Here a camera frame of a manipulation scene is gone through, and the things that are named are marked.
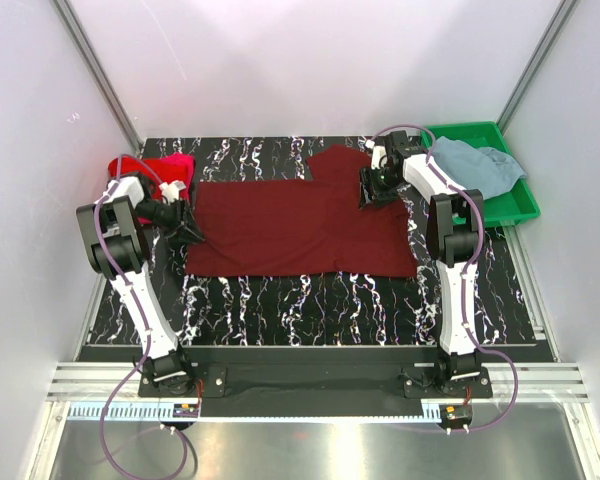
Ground folded bright red t-shirt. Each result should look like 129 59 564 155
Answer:
121 155 192 202

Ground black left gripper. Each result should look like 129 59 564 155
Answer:
134 198 205 245

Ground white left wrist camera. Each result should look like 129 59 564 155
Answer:
159 180 186 204

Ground green plastic bin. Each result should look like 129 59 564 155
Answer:
422 122 540 228

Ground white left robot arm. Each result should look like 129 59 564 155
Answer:
76 172 205 396

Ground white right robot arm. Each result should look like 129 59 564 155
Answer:
359 124 484 399

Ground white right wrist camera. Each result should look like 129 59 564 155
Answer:
364 139 387 170

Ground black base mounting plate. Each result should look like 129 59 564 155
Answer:
138 363 493 400

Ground light blue t-shirt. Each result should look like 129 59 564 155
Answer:
433 137 527 200

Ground folded pink t-shirt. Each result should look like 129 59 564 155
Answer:
163 153 196 186

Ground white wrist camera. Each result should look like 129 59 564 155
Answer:
159 180 186 204
364 139 387 170

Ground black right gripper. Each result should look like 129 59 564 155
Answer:
357 166 402 211

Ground dark red t-shirt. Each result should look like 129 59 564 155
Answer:
185 145 418 278

